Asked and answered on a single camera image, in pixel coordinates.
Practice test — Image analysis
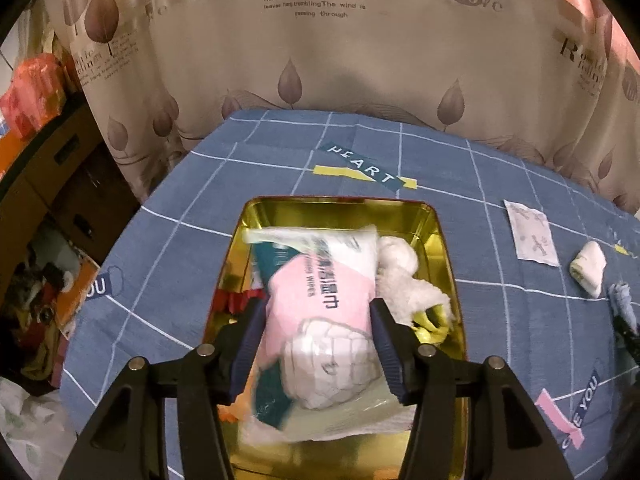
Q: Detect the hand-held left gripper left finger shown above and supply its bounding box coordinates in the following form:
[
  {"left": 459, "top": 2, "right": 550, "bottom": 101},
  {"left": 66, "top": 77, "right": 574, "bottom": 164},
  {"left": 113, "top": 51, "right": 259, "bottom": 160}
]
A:
[{"left": 59, "top": 297, "right": 271, "bottom": 480}]

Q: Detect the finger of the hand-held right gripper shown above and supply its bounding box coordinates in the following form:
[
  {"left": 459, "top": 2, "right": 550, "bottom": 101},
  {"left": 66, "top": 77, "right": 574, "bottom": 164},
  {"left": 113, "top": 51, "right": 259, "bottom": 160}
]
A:
[{"left": 616, "top": 312, "right": 640, "bottom": 366}]

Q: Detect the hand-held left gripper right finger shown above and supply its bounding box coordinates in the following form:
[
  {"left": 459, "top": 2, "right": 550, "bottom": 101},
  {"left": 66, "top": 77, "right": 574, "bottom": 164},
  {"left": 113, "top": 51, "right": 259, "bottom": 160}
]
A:
[{"left": 369, "top": 297, "right": 573, "bottom": 480}]

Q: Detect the light blue fuzzy towel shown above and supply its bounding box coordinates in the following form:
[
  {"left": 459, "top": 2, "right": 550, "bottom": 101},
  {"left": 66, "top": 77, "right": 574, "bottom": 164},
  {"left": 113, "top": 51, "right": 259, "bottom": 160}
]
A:
[{"left": 607, "top": 282, "right": 639, "bottom": 336}]

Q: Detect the white knit glove red cuff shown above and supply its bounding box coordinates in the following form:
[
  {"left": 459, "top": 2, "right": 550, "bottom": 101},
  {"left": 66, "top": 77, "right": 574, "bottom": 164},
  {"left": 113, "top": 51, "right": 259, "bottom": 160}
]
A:
[{"left": 226, "top": 287, "right": 267, "bottom": 317}]

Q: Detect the white plush toy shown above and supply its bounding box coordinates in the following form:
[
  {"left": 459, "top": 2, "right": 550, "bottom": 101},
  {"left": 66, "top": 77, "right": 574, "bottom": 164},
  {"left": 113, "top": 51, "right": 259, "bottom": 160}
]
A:
[{"left": 375, "top": 235, "right": 456, "bottom": 343}]

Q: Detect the pink wet wipes pack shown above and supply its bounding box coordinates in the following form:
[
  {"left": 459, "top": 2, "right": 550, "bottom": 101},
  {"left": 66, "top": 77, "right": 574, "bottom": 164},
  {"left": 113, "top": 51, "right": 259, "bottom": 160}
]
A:
[{"left": 240, "top": 225, "right": 418, "bottom": 446}]

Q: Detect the metal tin box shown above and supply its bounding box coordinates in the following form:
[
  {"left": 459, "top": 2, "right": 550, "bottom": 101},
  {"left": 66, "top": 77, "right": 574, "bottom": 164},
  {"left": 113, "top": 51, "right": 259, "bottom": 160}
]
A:
[{"left": 202, "top": 197, "right": 471, "bottom": 480}]

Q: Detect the white rolled sock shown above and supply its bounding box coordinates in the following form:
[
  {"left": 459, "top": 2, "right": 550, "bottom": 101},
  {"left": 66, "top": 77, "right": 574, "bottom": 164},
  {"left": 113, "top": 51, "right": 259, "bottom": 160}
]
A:
[{"left": 569, "top": 241, "right": 608, "bottom": 299}]

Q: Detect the blue checked bed sheet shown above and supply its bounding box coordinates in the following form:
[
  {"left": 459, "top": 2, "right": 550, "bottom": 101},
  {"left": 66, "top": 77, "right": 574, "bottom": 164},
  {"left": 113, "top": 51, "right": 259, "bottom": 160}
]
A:
[{"left": 60, "top": 107, "right": 640, "bottom": 480}]

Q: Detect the small white wipe sachet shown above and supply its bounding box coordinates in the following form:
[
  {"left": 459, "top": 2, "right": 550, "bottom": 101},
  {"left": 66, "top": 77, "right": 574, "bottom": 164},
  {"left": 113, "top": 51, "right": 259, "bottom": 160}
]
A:
[{"left": 503, "top": 200, "right": 561, "bottom": 267}]

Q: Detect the pile of clothes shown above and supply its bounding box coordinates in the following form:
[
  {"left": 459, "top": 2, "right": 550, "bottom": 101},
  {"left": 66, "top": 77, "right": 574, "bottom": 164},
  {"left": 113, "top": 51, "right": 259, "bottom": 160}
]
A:
[{"left": 0, "top": 220, "right": 101, "bottom": 383}]

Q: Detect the white plastic bag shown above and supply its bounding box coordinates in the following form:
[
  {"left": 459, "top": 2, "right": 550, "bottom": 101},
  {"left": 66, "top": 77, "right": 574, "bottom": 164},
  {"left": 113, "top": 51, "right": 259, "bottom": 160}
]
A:
[{"left": 0, "top": 377, "right": 81, "bottom": 480}]

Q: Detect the wooden drawer cabinet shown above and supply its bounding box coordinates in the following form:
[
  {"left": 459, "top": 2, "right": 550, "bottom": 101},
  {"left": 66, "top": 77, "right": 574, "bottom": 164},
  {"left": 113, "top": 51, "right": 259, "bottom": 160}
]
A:
[{"left": 0, "top": 95, "right": 143, "bottom": 281}]

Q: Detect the beige leaf print curtain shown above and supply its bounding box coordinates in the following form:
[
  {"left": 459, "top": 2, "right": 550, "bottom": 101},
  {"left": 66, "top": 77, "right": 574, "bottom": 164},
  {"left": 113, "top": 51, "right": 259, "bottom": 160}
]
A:
[{"left": 40, "top": 0, "right": 640, "bottom": 216}]

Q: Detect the orange plastic bag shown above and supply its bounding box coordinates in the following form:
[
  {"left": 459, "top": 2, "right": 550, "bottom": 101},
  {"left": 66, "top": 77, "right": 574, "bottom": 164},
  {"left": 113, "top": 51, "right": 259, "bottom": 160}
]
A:
[{"left": 0, "top": 52, "right": 68, "bottom": 141}]

